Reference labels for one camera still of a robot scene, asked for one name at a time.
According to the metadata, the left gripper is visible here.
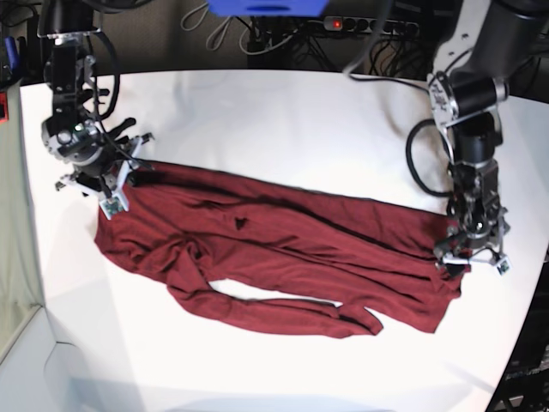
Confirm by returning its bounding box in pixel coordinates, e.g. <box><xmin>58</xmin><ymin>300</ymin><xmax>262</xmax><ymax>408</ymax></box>
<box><xmin>433</xmin><ymin>227</ymin><xmax>509</xmax><ymax>276</ymax></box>

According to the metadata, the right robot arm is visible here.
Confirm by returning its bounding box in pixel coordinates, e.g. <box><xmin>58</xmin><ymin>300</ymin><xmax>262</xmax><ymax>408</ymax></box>
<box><xmin>38</xmin><ymin>1</ymin><xmax>153</xmax><ymax>219</ymax></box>

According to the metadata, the blue box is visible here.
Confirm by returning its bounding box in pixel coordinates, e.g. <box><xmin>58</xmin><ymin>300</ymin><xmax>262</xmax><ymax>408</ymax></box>
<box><xmin>207</xmin><ymin>0</ymin><xmax>329</xmax><ymax>17</ymax></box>

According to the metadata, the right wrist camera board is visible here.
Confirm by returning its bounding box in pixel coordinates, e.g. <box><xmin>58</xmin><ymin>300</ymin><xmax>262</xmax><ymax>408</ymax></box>
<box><xmin>99</xmin><ymin>197</ymin><xmax>129</xmax><ymax>221</ymax></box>

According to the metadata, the black power strip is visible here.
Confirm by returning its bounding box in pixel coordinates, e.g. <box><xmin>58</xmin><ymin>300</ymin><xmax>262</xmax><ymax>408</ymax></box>
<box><xmin>323</xmin><ymin>16</ymin><xmax>420</xmax><ymax>39</ymax></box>

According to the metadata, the dark red t-shirt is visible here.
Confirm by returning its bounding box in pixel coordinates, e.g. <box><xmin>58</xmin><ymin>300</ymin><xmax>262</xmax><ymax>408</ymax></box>
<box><xmin>95</xmin><ymin>162</ymin><xmax>461</xmax><ymax>338</ymax></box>

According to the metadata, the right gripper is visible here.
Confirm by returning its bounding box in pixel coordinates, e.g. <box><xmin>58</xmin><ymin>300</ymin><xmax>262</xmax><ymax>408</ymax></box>
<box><xmin>55</xmin><ymin>133</ymin><xmax>154</xmax><ymax>212</ymax></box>

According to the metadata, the red and black device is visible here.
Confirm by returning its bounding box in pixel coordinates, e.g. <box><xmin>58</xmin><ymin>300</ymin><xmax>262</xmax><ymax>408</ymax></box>
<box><xmin>0</xmin><ymin>92</ymin><xmax>9</xmax><ymax>124</ymax></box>

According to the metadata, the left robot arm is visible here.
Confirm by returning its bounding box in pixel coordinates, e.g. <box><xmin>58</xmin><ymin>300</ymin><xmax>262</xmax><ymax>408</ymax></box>
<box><xmin>406</xmin><ymin>1</ymin><xmax>548</xmax><ymax>277</ymax></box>

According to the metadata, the grey fabric side panel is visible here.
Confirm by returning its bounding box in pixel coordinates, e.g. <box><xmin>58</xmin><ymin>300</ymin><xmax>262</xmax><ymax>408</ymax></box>
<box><xmin>1</xmin><ymin>84</ymin><xmax>45</xmax><ymax>359</ymax></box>

